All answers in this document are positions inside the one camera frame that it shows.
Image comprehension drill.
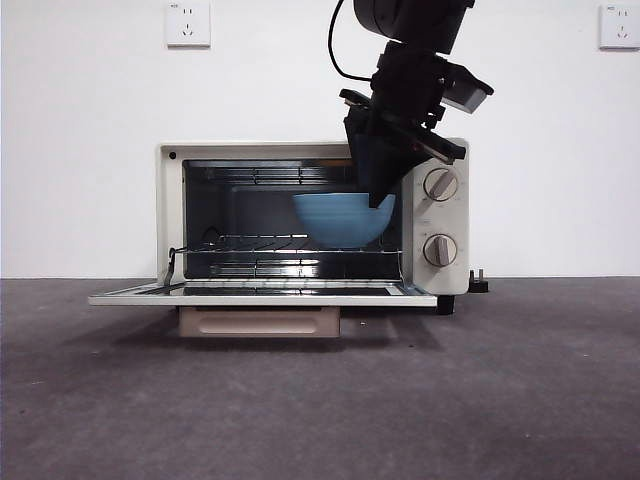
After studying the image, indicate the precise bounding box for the blue ribbed bowl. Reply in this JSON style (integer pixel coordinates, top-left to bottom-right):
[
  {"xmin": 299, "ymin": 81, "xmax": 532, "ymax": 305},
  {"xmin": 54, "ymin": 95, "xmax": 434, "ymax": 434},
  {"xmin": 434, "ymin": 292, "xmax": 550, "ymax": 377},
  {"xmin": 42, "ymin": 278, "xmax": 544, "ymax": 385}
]
[{"xmin": 292, "ymin": 193, "xmax": 398, "ymax": 250}]

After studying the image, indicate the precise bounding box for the oven knob with upright pointer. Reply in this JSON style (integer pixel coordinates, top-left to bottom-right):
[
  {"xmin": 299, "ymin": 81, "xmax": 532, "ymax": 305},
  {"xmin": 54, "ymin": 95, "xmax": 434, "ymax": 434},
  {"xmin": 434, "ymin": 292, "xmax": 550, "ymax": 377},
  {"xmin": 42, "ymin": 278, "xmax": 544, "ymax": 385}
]
[{"xmin": 423, "ymin": 233, "xmax": 459, "ymax": 268}]

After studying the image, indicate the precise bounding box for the oven knob with slanted pointer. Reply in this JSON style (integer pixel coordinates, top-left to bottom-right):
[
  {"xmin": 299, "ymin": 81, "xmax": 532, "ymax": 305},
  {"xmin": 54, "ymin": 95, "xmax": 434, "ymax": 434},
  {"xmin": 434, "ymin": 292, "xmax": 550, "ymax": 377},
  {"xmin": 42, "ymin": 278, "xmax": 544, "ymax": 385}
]
[{"xmin": 423, "ymin": 168, "xmax": 460, "ymax": 202}]

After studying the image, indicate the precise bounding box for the oven door with beige handle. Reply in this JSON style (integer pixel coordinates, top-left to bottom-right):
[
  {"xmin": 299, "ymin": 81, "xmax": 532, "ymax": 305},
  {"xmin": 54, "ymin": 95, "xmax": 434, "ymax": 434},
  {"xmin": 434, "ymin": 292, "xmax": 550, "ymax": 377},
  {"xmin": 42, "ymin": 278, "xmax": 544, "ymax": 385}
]
[{"xmin": 88, "ymin": 279, "xmax": 439, "ymax": 337}]

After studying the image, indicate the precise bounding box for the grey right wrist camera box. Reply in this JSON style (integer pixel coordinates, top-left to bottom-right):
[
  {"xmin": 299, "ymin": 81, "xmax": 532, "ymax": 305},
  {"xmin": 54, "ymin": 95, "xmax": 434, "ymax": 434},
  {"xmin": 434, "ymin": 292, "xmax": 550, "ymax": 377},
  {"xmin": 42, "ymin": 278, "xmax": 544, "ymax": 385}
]
[{"xmin": 439, "ymin": 60, "xmax": 496, "ymax": 114}]

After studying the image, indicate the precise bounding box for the metal wire oven rack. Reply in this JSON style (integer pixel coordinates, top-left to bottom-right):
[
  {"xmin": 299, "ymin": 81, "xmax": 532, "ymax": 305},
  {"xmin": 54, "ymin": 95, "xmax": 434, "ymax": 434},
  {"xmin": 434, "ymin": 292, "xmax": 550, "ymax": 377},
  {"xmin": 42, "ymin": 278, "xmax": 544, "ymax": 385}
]
[{"xmin": 172, "ymin": 232, "xmax": 405, "ymax": 259}]

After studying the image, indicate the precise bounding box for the white wall socket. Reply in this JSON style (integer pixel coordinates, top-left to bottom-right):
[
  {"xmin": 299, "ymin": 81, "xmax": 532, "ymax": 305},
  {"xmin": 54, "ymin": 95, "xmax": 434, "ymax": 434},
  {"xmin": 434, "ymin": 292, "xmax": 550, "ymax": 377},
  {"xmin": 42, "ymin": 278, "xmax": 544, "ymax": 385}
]
[
  {"xmin": 598, "ymin": 4, "xmax": 640, "ymax": 50},
  {"xmin": 166, "ymin": 2, "xmax": 212, "ymax": 50}
]

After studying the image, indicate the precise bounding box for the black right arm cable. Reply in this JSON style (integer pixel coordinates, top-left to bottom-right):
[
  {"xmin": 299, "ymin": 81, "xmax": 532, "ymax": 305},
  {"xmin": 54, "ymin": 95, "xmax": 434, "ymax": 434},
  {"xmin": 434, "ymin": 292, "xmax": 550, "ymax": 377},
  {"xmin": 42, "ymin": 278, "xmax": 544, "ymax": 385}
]
[{"xmin": 327, "ymin": 0, "xmax": 375, "ymax": 84}]

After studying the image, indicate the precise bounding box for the white Toshiba toaster oven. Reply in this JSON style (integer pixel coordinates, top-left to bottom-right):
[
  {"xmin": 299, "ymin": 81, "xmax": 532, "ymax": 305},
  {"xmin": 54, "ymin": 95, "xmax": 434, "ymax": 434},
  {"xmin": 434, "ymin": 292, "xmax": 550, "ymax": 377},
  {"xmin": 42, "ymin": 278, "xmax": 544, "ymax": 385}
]
[{"xmin": 156, "ymin": 139, "xmax": 470, "ymax": 315}]

